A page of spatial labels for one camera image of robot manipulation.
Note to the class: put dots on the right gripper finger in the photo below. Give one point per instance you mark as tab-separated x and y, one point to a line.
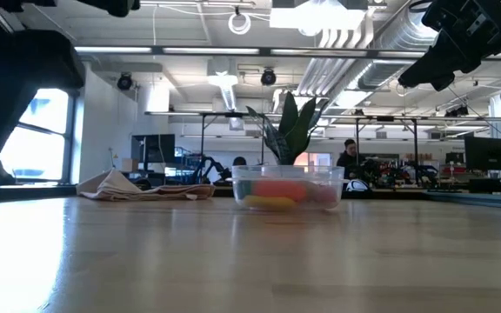
442	56
445	83

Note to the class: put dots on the small pink toy fruit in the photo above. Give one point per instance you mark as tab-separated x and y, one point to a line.
324	195

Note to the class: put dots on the orange toy carrot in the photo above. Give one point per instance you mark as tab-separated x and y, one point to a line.
278	190

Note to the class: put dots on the yellow toy chili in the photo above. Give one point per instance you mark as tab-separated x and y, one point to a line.
270	202

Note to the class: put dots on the green toy cucumber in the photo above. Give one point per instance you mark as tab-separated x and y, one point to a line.
244	189

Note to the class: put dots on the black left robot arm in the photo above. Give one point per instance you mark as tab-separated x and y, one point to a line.
15	87

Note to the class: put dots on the blue background robot arm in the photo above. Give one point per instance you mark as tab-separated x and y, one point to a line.
209	167

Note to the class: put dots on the clear plastic tupperware container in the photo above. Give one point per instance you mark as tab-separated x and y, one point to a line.
287	171

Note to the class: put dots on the black ceiling spotlight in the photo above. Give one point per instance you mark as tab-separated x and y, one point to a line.
268	77
124	81

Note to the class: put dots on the black computer monitor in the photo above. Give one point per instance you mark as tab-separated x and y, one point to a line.
489	153
152	148

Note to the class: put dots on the person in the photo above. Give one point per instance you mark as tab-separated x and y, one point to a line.
349	158
239	161

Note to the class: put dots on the white rounded background object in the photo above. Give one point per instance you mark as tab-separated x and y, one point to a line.
357	186

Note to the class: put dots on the large paned window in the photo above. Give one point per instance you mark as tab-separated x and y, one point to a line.
37	135

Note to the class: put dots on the green snake plant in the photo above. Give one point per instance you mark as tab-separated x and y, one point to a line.
294	135

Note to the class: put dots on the beige folded cloth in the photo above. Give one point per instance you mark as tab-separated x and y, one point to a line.
120	189

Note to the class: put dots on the ribbed silver ventilation duct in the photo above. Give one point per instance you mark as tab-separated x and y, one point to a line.
389	48

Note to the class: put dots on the black overhead rig frame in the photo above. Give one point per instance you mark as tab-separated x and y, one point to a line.
357	143

